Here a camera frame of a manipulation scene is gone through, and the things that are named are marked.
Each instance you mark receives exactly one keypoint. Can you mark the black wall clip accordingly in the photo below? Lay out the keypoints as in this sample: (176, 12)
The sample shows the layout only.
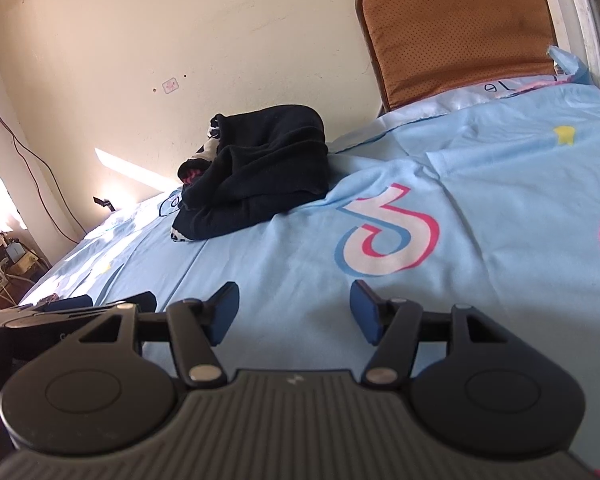
(104, 203)

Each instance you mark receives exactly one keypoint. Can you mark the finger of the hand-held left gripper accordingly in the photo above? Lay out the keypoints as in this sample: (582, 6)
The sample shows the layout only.
(75, 305)

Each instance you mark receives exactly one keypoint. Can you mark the light blue printed bed sheet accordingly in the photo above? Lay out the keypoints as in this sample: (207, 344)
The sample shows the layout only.
(380, 220)

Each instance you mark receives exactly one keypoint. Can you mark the small pink wall sticker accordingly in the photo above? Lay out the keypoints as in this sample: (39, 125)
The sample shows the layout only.
(170, 85)

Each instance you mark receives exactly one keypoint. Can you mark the navy reindeer patterned sweater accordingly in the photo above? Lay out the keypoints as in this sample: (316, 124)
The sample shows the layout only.
(260, 175)

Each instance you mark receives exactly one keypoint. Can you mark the small yellow box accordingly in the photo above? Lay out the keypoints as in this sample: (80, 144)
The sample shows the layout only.
(22, 260)

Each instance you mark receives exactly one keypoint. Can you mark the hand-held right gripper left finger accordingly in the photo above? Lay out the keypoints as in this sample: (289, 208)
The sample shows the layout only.
(225, 310)

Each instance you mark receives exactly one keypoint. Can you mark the brown perforated cushion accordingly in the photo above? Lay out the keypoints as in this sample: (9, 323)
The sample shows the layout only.
(460, 30)

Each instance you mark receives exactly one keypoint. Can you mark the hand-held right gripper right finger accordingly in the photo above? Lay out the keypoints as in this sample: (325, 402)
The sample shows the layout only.
(364, 314)

